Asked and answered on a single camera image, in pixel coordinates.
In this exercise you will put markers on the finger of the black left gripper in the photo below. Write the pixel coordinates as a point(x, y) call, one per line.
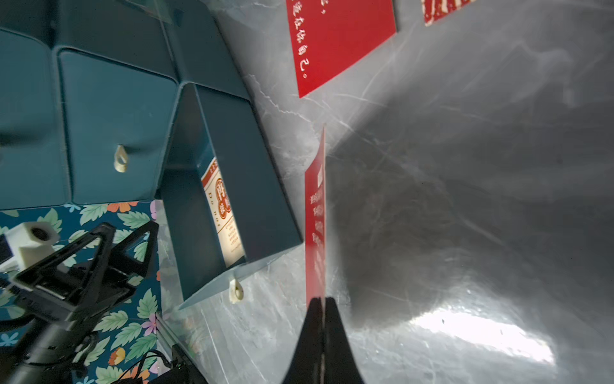
point(69, 268)
point(134, 256)

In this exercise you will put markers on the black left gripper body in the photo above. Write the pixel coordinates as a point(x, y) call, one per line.
point(75, 295)

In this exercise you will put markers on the teal drawer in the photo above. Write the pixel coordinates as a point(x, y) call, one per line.
point(33, 158)
point(117, 119)
point(211, 124)

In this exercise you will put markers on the teal bottom drawer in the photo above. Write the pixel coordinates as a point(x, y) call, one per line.
point(211, 124)

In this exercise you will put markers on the red postcard white text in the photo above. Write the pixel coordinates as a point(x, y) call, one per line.
point(328, 37)

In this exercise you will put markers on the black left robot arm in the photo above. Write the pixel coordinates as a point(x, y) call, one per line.
point(48, 352)

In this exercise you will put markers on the cream postcard red emblem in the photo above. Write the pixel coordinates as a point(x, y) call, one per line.
point(222, 213)

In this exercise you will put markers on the cream postcard red text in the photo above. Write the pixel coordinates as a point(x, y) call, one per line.
point(434, 10)

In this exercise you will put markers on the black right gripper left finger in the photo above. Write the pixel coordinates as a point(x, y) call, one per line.
point(306, 364)

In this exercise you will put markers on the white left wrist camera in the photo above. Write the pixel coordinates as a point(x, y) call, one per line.
point(26, 244)

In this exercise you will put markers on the teal top drawer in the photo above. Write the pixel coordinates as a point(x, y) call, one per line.
point(33, 158)

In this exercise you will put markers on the teal drawer cabinet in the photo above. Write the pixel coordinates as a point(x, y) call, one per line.
point(131, 33)

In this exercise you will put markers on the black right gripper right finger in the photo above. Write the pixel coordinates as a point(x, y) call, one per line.
point(339, 364)

